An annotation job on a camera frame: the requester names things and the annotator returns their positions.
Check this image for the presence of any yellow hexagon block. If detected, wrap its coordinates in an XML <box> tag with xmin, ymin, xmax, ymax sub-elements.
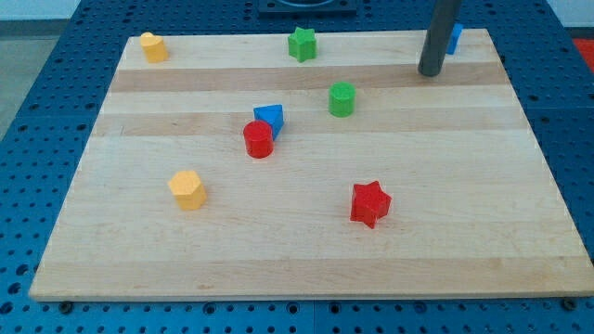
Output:
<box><xmin>168</xmin><ymin>171</ymin><xmax>207</xmax><ymax>211</ymax></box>

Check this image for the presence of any wooden board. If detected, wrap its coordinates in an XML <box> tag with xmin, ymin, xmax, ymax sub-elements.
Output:
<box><xmin>30</xmin><ymin>29</ymin><xmax>593</xmax><ymax>302</ymax></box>

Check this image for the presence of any red cylinder block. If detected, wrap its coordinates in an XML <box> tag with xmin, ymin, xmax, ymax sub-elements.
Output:
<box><xmin>243</xmin><ymin>120</ymin><xmax>274</xmax><ymax>159</ymax></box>

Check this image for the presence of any blue triangle block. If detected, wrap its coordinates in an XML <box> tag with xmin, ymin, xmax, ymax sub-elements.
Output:
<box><xmin>253</xmin><ymin>104</ymin><xmax>284</xmax><ymax>140</ymax></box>

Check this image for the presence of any red star block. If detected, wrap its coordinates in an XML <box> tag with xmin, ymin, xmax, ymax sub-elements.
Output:
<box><xmin>350</xmin><ymin>181</ymin><xmax>392</xmax><ymax>229</ymax></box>

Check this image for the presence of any green cylinder block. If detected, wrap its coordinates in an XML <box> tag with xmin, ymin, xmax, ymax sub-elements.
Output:
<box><xmin>329</xmin><ymin>82</ymin><xmax>356</xmax><ymax>118</ymax></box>

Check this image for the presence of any green star block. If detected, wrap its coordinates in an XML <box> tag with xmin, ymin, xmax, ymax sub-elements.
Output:
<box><xmin>288</xmin><ymin>27</ymin><xmax>317</xmax><ymax>62</ymax></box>

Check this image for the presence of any yellow heart block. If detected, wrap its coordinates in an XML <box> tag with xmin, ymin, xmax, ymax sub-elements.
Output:
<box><xmin>139</xmin><ymin>32</ymin><xmax>169</xmax><ymax>63</ymax></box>

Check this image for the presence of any blue cube block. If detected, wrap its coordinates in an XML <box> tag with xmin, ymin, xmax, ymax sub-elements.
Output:
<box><xmin>446</xmin><ymin>23</ymin><xmax>463</xmax><ymax>55</ymax></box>

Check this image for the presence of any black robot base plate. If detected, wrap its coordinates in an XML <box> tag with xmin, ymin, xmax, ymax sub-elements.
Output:
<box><xmin>256</xmin><ymin>0</ymin><xmax>358</xmax><ymax>17</ymax></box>

